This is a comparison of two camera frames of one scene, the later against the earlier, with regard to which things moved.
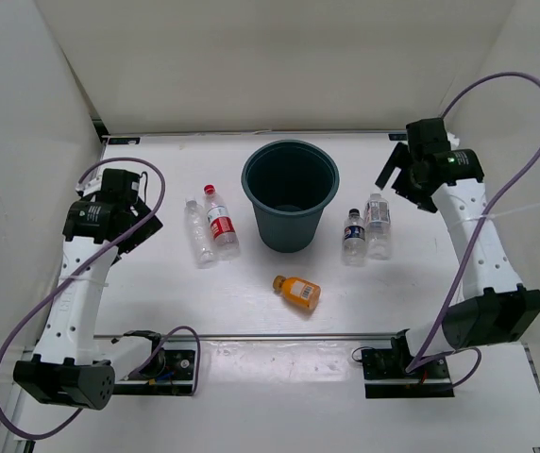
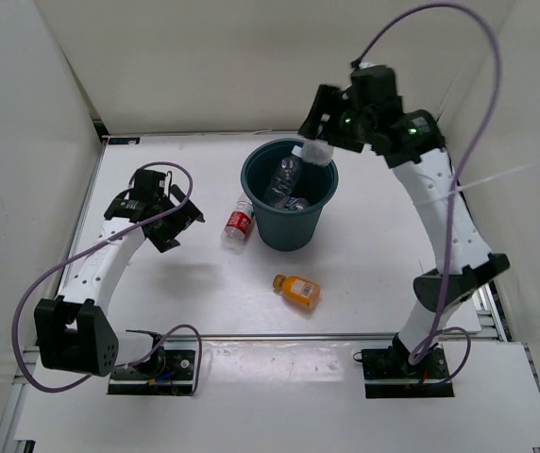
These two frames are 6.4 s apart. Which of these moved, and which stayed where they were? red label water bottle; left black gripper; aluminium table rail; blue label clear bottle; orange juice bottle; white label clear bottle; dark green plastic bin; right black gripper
Moved: red label water bottle; left black gripper; white label clear bottle; right black gripper; blue label clear bottle
Stayed: orange juice bottle; dark green plastic bin; aluminium table rail
